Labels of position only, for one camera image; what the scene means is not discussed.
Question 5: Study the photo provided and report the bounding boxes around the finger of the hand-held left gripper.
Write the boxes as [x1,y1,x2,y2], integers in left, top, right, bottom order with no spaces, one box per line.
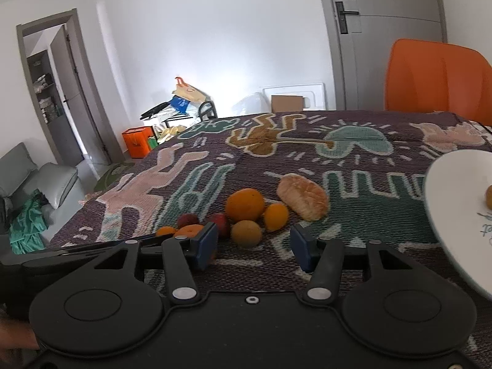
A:
[46,234,174,256]
[21,249,112,270]

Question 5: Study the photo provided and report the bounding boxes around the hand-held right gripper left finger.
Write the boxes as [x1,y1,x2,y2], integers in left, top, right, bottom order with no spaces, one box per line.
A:
[89,222,219,304]

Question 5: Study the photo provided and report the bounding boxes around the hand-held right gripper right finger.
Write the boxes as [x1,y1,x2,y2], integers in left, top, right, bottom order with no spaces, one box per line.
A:
[290,224,416,304]

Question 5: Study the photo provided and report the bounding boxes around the red apple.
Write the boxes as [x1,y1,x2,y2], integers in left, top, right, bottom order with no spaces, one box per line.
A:
[208,213,231,239]

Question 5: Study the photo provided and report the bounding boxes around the medium orange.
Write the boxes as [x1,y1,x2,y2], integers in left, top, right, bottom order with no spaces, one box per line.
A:
[263,203,290,232]

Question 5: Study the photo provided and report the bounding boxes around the yellow-green round fruit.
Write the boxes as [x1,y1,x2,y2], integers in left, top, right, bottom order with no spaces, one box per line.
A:
[231,220,263,248]

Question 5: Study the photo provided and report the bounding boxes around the round flatbread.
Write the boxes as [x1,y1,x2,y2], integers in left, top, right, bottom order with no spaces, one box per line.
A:
[277,174,330,221]

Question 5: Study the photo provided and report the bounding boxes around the large orange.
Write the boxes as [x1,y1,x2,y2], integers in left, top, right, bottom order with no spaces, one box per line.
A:
[225,188,266,222]

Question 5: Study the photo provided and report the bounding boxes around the white ceramic bowl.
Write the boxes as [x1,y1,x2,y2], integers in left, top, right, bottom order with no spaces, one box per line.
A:
[424,150,492,301]

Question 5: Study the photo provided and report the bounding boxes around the person's left hand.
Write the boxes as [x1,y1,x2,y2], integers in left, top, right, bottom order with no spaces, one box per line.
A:
[0,317,40,350]

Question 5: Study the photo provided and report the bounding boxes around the green cloth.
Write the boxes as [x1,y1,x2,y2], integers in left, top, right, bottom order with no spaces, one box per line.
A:
[8,189,49,255]

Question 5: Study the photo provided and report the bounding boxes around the green rug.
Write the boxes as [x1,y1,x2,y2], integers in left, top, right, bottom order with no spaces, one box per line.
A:
[92,161,135,193]

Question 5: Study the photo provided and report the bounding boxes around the grey sofa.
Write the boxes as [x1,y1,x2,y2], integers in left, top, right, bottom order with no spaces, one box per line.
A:
[0,142,79,255]

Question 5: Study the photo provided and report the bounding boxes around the orange box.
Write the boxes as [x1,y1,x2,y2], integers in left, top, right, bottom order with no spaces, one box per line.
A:
[122,127,154,159]

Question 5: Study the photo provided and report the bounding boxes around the pale yellow items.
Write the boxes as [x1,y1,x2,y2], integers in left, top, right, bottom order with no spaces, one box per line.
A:
[159,125,188,139]

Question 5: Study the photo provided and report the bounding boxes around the cardboard box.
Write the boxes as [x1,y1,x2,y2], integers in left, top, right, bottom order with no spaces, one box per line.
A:
[271,95,304,113]

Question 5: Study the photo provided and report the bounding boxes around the blue bag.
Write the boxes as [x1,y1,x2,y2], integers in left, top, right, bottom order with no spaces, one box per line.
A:
[169,96,191,114]

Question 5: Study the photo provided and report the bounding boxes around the black folded item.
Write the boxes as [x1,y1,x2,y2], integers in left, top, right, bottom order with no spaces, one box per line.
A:
[140,102,170,120]

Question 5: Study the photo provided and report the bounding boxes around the white plastic bag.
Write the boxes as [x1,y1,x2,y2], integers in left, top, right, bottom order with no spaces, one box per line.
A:
[234,93,270,115]

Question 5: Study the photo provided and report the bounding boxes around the grey open door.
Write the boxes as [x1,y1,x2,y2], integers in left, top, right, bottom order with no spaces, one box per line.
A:
[50,23,113,163]

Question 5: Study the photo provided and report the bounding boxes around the white board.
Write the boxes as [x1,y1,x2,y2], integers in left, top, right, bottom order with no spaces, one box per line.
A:
[261,82,325,112]

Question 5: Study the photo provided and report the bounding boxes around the brown paper bag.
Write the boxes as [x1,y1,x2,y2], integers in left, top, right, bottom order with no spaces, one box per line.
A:
[172,77,206,103]

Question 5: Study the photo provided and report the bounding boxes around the grey shelf unit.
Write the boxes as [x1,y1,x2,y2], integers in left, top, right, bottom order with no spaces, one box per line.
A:
[27,52,64,124]

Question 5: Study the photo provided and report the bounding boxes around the orange chair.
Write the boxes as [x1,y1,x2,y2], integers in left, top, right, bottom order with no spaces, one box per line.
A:
[384,39,492,127]

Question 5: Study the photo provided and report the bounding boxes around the black metal frame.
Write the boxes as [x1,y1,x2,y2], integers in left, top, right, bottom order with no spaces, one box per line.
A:
[198,101,218,121]

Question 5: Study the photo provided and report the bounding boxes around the black door handle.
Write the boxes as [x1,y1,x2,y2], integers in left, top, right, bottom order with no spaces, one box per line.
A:
[335,2,360,34]

